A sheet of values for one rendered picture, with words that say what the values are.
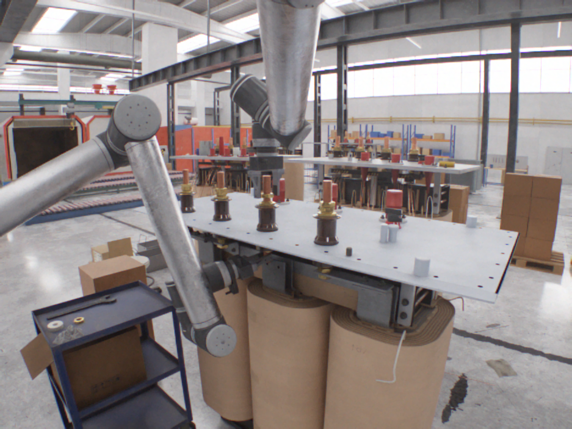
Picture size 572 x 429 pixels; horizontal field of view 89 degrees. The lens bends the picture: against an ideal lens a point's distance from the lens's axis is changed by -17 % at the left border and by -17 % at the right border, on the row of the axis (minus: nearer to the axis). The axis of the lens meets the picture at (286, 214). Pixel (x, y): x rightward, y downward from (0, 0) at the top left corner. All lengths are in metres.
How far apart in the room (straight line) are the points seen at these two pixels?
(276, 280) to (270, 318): 0.16
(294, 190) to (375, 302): 7.27
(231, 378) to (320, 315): 0.73
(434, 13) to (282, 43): 9.21
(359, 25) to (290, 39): 9.95
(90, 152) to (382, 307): 1.09
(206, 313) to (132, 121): 0.61
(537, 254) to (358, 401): 4.72
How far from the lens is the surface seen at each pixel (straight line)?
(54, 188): 1.24
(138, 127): 1.07
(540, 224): 5.67
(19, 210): 1.24
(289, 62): 0.64
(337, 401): 1.42
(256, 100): 1.09
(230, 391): 1.98
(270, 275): 1.41
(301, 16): 0.53
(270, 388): 1.65
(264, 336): 1.51
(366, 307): 1.19
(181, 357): 1.97
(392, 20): 10.10
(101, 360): 1.82
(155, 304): 1.92
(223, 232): 1.32
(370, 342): 1.19
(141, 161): 1.07
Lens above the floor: 1.69
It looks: 12 degrees down
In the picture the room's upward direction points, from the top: straight up
